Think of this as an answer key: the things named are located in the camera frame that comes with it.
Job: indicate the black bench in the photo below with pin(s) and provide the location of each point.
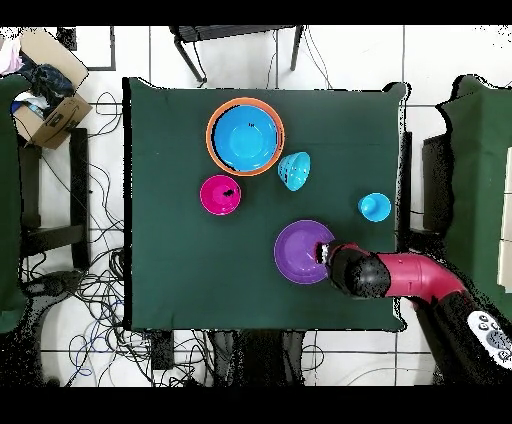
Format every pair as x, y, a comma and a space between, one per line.
78, 200

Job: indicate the dark green tablecloth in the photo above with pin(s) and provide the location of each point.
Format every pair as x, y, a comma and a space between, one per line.
176, 264

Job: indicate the small light blue bowl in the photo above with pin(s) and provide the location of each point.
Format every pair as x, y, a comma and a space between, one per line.
294, 172

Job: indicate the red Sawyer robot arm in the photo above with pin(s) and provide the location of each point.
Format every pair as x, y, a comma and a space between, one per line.
424, 276

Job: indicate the large orange bowl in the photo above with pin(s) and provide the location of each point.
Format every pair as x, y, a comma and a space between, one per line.
209, 138

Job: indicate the black metal stand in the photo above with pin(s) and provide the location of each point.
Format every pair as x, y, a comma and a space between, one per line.
232, 32

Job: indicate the large blue bowl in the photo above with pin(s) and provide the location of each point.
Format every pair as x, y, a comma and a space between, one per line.
246, 138

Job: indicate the pink bowl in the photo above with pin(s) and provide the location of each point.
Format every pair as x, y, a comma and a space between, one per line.
220, 194

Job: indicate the purple bowl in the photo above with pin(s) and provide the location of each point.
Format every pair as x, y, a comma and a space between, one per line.
300, 252

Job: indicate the blue cup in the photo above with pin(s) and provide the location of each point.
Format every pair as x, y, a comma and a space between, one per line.
374, 206

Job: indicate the beige board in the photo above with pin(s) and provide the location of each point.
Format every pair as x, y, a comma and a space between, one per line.
506, 240

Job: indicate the green cloth covered table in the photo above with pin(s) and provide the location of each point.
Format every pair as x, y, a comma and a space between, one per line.
8, 240
480, 184

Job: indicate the cardboard box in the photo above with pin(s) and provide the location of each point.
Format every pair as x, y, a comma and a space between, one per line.
60, 120

